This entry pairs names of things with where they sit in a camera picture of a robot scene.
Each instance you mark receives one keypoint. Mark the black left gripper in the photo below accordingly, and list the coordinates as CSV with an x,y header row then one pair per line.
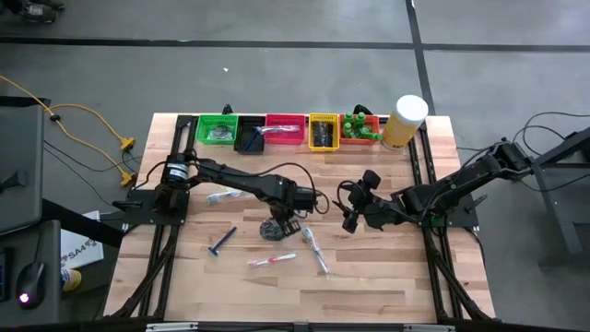
x,y
285,213

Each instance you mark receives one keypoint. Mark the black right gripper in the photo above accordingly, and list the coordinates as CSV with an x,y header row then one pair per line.
x,y
374,214

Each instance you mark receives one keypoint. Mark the bagged black comb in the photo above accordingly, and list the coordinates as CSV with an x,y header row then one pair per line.
x,y
319,134
330,134

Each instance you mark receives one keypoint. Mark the blue disposable razor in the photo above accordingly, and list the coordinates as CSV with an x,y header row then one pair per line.
x,y
251,140
224,239

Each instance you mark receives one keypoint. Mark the teal bagged toothbrush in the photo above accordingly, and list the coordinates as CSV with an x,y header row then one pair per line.
x,y
281,130

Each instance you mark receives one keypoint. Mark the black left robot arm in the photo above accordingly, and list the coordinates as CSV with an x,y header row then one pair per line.
x,y
239,177

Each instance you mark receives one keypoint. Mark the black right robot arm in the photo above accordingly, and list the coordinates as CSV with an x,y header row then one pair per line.
x,y
461,180

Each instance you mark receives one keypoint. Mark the red white bagged toothbrush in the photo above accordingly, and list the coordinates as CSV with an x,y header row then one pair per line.
x,y
276,258

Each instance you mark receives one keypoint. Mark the blue white bagged toothbrush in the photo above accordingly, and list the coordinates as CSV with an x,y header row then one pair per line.
x,y
317,251

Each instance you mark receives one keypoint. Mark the light blue bagged toothbrush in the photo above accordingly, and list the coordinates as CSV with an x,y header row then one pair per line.
x,y
221,197

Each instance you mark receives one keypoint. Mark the red plastic basket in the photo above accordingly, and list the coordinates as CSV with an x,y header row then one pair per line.
x,y
286,139

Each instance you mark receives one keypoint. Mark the black plastic basket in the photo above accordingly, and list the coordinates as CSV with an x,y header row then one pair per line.
x,y
239,145

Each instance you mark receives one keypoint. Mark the orange plastic basket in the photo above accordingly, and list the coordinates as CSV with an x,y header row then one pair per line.
x,y
373,122

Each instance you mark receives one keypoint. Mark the yellow plastic basket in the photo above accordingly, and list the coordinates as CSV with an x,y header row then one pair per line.
x,y
323,116

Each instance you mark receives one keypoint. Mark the yellow canister white lid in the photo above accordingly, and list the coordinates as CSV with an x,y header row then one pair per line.
x,y
405,124

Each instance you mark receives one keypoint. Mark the black table clamp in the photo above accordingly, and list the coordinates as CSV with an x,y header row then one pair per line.
x,y
362,110
226,109

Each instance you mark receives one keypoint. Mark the green plastic basket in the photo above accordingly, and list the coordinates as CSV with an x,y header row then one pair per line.
x,y
201,133

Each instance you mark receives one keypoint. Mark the white cardboard box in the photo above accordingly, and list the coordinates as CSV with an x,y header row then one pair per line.
x,y
90,256

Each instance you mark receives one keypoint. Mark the black desk leg bar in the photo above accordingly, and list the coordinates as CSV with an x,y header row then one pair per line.
x,y
83,226

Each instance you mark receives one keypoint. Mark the black metal stand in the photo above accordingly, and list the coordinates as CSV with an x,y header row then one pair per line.
x,y
555,203

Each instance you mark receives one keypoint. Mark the black floor tape strip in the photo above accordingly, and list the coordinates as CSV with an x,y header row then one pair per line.
x,y
184,43
413,23

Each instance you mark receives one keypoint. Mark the person's shoe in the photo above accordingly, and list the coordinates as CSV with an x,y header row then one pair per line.
x,y
39,10
71,279

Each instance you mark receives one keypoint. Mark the dark side desk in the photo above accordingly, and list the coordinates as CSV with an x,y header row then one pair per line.
x,y
46,258

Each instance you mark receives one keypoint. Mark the black computer mouse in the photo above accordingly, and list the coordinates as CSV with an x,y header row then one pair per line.
x,y
30,283

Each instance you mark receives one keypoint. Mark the black aluminium table frame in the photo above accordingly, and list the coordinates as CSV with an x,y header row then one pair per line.
x,y
369,329

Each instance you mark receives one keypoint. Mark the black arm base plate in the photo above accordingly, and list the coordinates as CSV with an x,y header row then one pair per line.
x,y
465,216
138,212

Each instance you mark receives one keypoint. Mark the silver frame bracket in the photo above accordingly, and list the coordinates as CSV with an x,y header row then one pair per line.
x,y
428,328
173,328

